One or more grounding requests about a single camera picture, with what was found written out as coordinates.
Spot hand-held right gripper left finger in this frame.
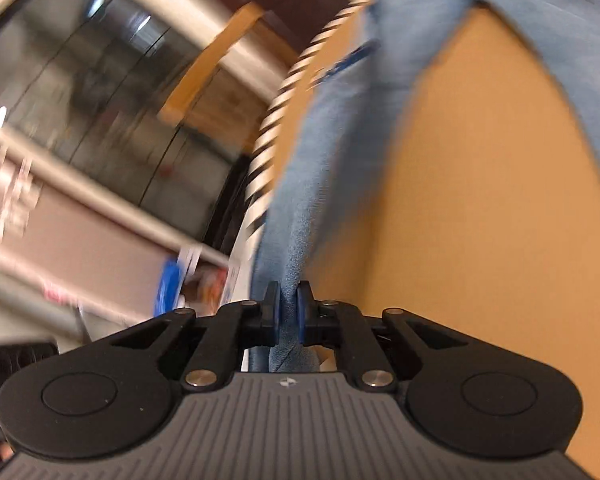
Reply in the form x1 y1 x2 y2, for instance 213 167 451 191
111 281 283 393

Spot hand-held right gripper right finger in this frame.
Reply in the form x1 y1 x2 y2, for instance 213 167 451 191
296 280 468 393

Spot blue denim jeans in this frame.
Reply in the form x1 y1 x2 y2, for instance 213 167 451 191
250 0 600 373

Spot blue packet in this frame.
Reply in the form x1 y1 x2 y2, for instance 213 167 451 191
152 257 184 318

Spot dark glass door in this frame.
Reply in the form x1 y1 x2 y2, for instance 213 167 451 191
0 0 253 213

